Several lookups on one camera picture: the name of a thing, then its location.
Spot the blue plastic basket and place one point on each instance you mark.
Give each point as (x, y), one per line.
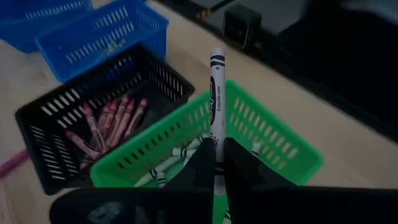
(18, 34)
(53, 49)

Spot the pink wrapper crayon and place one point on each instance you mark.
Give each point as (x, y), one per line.
(90, 123)
(127, 119)
(79, 143)
(119, 119)
(107, 119)

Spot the black table clamp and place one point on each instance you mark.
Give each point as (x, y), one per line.
(241, 28)

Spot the grey wrapper crayon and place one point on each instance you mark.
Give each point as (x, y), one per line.
(112, 46)

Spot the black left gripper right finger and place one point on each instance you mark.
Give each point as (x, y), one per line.
(242, 174)

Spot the green plastic basket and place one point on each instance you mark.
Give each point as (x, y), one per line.
(304, 168)

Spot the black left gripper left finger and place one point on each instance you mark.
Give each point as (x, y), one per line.
(199, 174)

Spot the magenta wrapper crayon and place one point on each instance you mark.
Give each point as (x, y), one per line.
(136, 116)
(12, 162)

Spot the white wrapper crayon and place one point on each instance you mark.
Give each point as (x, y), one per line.
(217, 93)
(161, 180)
(186, 151)
(255, 148)
(158, 169)

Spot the black plastic basket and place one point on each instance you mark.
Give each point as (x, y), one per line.
(155, 102)

